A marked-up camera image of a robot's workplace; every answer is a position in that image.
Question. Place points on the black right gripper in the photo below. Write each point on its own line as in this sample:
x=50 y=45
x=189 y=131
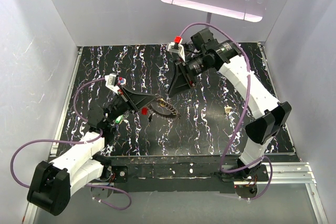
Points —
x=181 y=80

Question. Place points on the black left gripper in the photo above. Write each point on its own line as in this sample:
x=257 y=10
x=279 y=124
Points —
x=137 y=99

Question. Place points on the silver keyring holder with keys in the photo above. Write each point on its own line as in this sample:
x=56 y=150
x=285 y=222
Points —
x=164 y=110

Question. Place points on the green tagged key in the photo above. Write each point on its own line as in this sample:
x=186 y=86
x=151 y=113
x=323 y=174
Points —
x=119 y=119

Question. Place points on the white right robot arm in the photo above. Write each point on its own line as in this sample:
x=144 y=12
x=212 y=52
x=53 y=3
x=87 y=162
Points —
x=229 y=60

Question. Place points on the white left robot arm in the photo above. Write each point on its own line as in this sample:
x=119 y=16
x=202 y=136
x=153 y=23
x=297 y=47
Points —
x=54 y=182

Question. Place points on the red key tag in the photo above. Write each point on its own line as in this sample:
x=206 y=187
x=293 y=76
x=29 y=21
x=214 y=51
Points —
x=144 y=111

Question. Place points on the beige plastic peg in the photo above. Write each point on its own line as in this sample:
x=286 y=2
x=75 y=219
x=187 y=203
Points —
x=228 y=109

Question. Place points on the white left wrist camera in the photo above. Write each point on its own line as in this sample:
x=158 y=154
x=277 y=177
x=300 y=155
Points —
x=111 y=82

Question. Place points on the black base frame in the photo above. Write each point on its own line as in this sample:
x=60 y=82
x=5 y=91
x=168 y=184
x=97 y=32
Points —
x=180 y=173

